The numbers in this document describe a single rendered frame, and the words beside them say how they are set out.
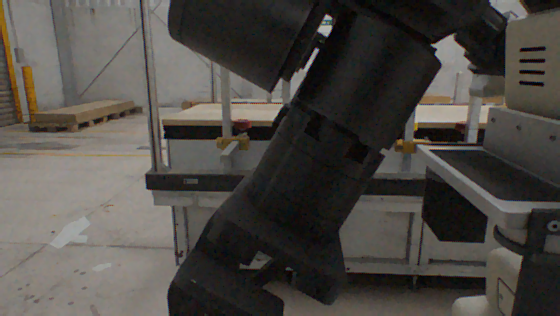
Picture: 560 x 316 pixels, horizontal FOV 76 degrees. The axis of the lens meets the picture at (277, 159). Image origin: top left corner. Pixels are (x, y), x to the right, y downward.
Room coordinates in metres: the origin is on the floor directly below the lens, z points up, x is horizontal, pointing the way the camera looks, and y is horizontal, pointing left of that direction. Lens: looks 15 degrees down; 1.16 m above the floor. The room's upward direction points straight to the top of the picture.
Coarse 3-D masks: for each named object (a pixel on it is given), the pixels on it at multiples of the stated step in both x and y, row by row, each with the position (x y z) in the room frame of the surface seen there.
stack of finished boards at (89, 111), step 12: (60, 108) 7.00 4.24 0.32; (72, 108) 7.00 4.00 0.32; (84, 108) 7.00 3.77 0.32; (96, 108) 7.07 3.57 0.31; (108, 108) 7.46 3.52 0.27; (120, 108) 7.98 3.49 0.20; (36, 120) 6.33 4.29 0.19; (48, 120) 6.32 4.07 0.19; (60, 120) 6.31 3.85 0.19; (72, 120) 6.30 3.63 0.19; (84, 120) 6.54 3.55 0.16
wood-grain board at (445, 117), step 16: (192, 112) 1.97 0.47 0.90; (208, 112) 1.97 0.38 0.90; (240, 112) 1.97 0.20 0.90; (256, 112) 1.97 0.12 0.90; (272, 112) 1.97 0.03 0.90; (416, 112) 1.97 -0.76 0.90; (432, 112) 1.97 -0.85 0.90; (448, 112) 1.97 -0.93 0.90; (464, 112) 1.97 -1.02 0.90; (480, 112) 1.97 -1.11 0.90; (448, 128) 1.63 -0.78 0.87; (480, 128) 1.62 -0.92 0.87
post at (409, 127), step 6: (414, 114) 1.44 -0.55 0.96; (408, 120) 1.44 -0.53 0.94; (414, 120) 1.44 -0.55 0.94; (408, 126) 1.44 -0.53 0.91; (402, 132) 1.47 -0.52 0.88; (408, 132) 1.44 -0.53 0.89; (402, 138) 1.46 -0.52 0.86; (408, 138) 1.44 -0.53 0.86; (402, 156) 1.44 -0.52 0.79; (408, 156) 1.44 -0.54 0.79; (402, 162) 1.44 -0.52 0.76; (408, 162) 1.44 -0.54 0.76; (402, 168) 1.44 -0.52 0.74; (408, 168) 1.44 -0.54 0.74
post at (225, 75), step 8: (224, 72) 1.49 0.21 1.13; (224, 80) 1.49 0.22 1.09; (224, 88) 1.49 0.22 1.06; (224, 96) 1.49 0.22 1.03; (224, 104) 1.49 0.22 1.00; (224, 112) 1.49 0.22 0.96; (224, 120) 1.49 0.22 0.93; (224, 128) 1.49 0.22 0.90; (224, 136) 1.49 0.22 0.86; (232, 160) 1.50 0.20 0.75; (224, 168) 1.49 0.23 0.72
